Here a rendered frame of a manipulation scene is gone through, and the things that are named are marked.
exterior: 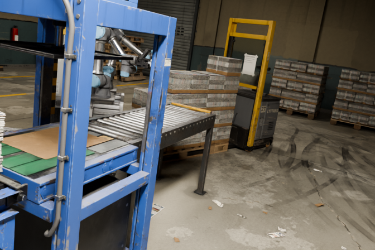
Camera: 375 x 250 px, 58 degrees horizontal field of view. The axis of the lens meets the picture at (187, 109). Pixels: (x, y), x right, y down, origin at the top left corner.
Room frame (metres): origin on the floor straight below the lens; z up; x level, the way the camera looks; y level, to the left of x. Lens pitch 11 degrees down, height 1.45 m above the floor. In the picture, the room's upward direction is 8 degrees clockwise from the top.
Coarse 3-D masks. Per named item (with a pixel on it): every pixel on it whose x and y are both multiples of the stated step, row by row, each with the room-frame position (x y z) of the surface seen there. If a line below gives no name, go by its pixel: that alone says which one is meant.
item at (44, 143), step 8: (56, 128) 2.01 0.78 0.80; (16, 136) 1.77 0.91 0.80; (24, 136) 1.79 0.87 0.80; (32, 136) 1.81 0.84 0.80; (40, 136) 1.82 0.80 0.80; (48, 136) 1.84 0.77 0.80; (56, 136) 1.86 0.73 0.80; (88, 136) 1.95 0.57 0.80; (96, 136) 1.97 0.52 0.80; (8, 144) 1.64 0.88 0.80; (16, 144) 1.65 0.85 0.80; (24, 144) 1.67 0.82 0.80; (32, 144) 1.69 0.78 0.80; (40, 144) 1.70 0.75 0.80; (48, 144) 1.72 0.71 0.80; (56, 144) 1.74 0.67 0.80; (88, 144) 1.81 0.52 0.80; (96, 144) 1.83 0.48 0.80; (32, 152) 1.57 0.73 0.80; (40, 152) 1.59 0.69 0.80; (48, 152) 1.60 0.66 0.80; (56, 152) 1.62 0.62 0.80
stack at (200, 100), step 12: (144, 96) 3.68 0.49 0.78; (168, 96) 3.72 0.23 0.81; (180, 96) 3.86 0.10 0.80; (192, 96) 4.00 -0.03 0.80; (204, 96) 4.15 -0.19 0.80; (216, 96) 4.31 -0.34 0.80; (132, 108) 3.82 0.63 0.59; (216, 120) 4.35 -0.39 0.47; (204, 132) 4.22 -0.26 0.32; (216, 132) 4.38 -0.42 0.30; (180, 144) 3.93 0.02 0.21; (168, 156) 3.99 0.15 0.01; (180, 156) 3.95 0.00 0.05; (192, 156) 4.10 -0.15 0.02
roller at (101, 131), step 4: (88, 128) 2.15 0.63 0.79; (92, 128) 2.14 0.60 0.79; (96, 128) 2.14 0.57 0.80; (96, 132) 2.12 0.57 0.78; (100, 132) 2.11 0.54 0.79; (104, 132) 2.10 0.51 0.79; (108, 132) 2.09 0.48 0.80; (112, 132) 2.10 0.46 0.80; (108, 136) 2.07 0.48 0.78; (112, 136) 2.06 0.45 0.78; (116, 136) 2.06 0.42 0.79; (120, 136) 2.05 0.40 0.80; (124, 136) 2.05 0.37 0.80; (120, 140) 2.03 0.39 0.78; (124, 140) 2.02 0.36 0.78; (128, 140) 2.01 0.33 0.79
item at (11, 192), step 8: (0, 184) 1.21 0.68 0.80; (24, 184) 1.27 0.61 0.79; (0, 192) 1.17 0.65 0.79; (8, 192) 1.17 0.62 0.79; (16, 192) 1.18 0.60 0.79; (24, 192) 1.24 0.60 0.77; (0, 200) 1.18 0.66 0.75; (8, 200) 1.20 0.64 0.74; (16, 200) 1.22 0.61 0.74; (24, 200) 1.22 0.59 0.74; (0, 208) 1.18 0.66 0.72; (8, 208) 1.21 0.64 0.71; (0, 216) 1.15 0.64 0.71; (8, 216) 1.16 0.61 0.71
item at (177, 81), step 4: (172, 72) 3.88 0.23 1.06; (176, 72) 3.99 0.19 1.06; (172, 76) 3.81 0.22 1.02; (176, 76) 3.80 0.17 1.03; (180, 76) 3.84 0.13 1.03; (184, 76) 3.88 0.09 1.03; (188, 76) 3.93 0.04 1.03; (192, 76) 3.97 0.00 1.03; (172, 80) 3.79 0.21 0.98; (176, 80) 3.82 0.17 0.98; (180, 80) 3.86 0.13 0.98; (184, 80) 3.90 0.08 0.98; (188, 80) 3.94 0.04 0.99; (168, 84) 3.84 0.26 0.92; (172, 84) 3.78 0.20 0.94; (176, 84) 3.82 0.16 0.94; (180, 84) 3.86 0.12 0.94; (184, 84) 3.91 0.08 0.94; (188, 84) 3.95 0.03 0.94; (172, 88) 3.78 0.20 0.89; (176, 88) 3.82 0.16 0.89; (180, 88) 3.87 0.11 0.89; (184, 88) 3.91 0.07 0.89; (188, 88) 3.95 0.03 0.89
